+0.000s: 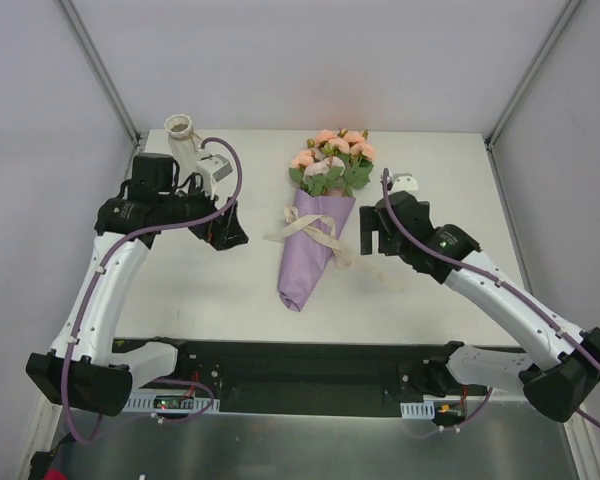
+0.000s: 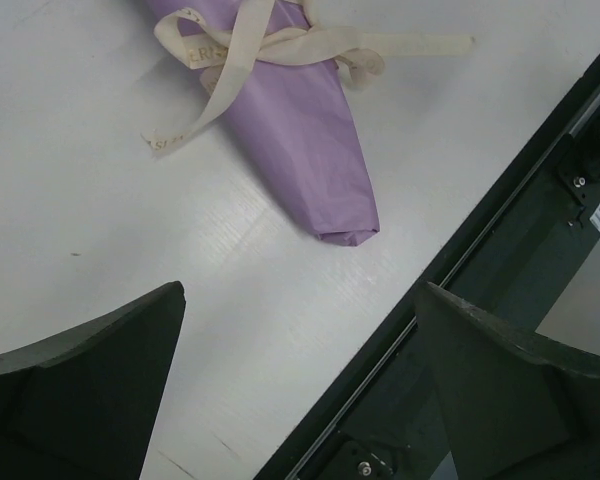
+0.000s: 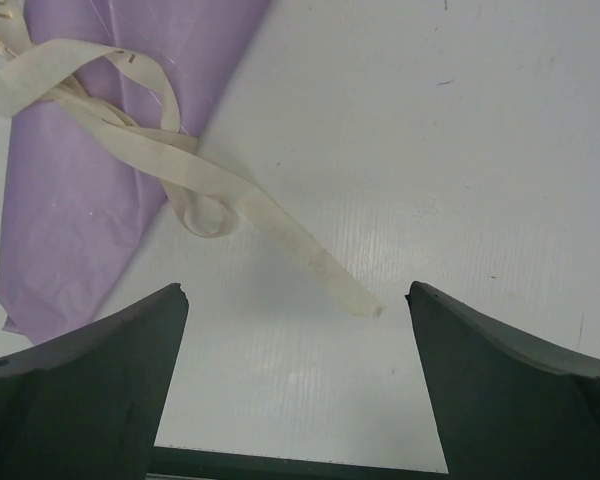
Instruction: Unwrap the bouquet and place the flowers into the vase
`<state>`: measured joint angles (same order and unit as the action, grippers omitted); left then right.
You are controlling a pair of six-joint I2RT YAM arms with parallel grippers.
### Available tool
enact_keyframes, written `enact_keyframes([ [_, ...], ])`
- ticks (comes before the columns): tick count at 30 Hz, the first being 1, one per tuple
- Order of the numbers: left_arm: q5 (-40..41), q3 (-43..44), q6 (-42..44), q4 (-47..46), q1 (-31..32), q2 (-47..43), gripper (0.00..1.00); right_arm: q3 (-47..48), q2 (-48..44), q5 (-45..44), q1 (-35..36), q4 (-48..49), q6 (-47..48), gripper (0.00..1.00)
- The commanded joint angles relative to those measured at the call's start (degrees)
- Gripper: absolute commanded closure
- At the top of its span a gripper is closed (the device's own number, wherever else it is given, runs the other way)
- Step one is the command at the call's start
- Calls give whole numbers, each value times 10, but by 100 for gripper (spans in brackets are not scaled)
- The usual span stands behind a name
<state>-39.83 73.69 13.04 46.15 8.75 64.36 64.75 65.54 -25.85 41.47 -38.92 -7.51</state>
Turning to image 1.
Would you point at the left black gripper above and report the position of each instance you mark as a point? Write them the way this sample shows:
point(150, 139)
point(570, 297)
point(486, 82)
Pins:
point(212, 220)

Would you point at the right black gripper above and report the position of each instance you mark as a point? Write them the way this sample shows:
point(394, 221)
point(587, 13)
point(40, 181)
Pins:
point(380, 228)

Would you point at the cream ribbon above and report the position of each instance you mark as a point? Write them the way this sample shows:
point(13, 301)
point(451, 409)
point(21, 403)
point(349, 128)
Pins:
point(321, 229)

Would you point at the pink rose stem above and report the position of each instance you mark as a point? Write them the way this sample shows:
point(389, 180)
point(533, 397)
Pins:
point(358, 156)
point(328, 177)
point(326, 144)
point(305, 162)

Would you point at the purple wrapping paper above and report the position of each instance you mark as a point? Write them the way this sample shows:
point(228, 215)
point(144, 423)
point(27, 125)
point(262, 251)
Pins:
point(304, 259)

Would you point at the white ribbed ceramic vase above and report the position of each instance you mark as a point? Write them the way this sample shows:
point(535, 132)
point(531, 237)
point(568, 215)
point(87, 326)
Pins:
point(182, 141)

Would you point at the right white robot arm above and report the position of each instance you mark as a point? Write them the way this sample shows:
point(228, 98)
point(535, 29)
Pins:
point(558, 365)

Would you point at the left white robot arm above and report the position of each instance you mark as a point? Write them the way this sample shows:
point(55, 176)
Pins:
point(81, 369)

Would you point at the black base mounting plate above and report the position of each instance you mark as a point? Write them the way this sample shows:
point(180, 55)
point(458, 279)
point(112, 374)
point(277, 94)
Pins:
point(351, 380)

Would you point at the red cloth object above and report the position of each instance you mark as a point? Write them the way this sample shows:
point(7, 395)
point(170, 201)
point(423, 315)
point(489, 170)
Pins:
point(54, 474)

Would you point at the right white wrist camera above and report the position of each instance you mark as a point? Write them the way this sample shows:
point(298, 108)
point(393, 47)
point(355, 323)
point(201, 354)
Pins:
point(403, 182)

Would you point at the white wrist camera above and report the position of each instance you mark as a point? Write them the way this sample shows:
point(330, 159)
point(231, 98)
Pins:
point(212, 169)
point(403, 182)

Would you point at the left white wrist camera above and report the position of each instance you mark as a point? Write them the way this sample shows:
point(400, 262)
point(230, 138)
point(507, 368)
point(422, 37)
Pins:
point(212, 169)

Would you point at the left white cable duct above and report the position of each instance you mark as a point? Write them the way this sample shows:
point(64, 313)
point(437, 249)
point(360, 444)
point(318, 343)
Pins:
point(147, 402)

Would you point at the white cable duct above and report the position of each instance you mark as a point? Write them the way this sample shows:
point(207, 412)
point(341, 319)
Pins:
point(425, 410)
point(147, 402)

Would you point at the right white cable duct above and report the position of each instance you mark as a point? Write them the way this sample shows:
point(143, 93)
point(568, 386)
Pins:
point(425, 410)

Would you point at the left aluminium frame post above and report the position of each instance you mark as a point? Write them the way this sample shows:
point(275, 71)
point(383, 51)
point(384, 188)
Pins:
point(98, 68)

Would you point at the aluminium frame post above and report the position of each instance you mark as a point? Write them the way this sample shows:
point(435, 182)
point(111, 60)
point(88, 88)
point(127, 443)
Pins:
point(556, 31)
point(98, 68)

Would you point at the right aluminium frame post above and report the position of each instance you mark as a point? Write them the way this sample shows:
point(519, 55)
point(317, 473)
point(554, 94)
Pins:
point(556, 31)

